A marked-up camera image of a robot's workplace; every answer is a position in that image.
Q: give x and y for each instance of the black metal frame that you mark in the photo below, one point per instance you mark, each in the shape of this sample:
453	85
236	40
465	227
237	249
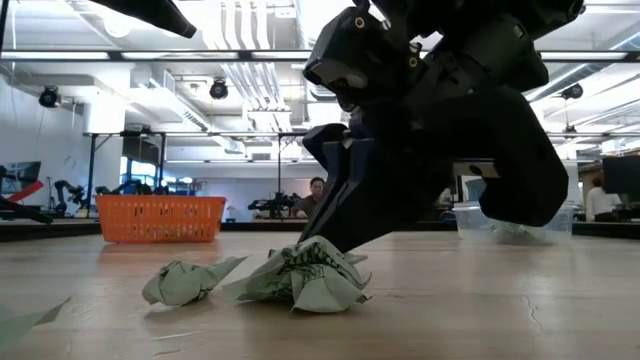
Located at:
279	160
92	165

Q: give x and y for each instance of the black ceiling camera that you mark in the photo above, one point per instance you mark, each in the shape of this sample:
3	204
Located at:
572	91
218	90
49	97

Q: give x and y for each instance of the teal plastic bin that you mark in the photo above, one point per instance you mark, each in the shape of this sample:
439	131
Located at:
475	190

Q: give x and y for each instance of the orange plastic basket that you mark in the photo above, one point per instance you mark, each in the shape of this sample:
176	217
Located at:
160	220

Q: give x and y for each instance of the black background robot arm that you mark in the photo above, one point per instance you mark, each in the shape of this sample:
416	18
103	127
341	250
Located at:
272	205
70	192

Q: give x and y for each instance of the black computer monitor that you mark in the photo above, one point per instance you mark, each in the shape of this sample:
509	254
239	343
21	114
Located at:
622	175

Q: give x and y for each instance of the dark wall screen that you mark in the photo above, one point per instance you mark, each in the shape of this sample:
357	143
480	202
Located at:
20	172

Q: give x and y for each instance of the black overhead beam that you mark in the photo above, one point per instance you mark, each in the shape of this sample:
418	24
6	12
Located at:
115	55

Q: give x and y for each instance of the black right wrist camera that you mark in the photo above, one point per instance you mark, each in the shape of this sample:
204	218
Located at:
365	50

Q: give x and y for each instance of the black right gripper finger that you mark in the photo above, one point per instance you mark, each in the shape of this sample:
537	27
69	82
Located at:
330	185
395	195

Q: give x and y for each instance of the large printed green paper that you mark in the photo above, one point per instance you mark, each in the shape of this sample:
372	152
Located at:
310	285

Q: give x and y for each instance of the clear plastic bin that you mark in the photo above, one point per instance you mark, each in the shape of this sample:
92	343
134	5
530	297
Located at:
470	225

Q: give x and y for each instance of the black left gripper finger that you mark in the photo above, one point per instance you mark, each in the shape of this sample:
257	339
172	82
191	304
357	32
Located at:
160	15

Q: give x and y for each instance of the red and black machine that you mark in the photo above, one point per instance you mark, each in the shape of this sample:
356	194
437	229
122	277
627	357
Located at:
20	210

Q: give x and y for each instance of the person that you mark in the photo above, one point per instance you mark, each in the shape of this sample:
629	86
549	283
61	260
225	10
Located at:
600	202
316	186

